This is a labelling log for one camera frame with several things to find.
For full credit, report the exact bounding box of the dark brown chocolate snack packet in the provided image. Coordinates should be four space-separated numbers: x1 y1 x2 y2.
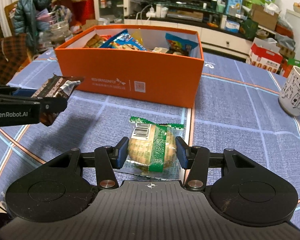
32 74 84 126

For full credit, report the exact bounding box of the green pastry packet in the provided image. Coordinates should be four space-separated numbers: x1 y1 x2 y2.
123 116 185 180

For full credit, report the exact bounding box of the blue snack packet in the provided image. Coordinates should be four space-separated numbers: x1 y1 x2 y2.
100 29 147 51

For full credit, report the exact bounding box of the plaid brown chair cover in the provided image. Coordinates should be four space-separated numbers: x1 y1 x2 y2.
0 34 28 85

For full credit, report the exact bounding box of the blue plaid tablecloth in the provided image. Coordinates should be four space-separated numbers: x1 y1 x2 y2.
0 53 300 228

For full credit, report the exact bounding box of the glass jar with dark contents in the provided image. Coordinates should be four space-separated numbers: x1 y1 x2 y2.
50 21 73 48

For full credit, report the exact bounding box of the open cardboard box on floor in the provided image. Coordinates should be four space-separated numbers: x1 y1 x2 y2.
81 20 98 31

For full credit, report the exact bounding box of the teal puffer jacket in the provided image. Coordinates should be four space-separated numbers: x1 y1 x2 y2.
13 0 52 52

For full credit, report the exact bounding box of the orange cardboard box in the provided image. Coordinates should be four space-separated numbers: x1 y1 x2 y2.
55 24 204 108

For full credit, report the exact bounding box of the white cat pattern mug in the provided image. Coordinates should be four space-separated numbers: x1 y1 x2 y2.
279 66 300 116

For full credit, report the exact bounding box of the white glass door cabinet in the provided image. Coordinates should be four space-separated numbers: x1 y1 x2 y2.
94 0 130 24

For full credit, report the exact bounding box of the white tv console cabinet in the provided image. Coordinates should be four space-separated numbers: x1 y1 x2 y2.
124 2 253 55

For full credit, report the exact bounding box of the red white carton box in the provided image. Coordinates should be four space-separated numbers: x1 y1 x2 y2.
246 38 283 73

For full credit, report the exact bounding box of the orange green gift bag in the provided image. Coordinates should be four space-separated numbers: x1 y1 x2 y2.
282 58 300 79

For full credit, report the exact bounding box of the brown cardboard box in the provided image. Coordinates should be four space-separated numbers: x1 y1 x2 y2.
250 4 279 31

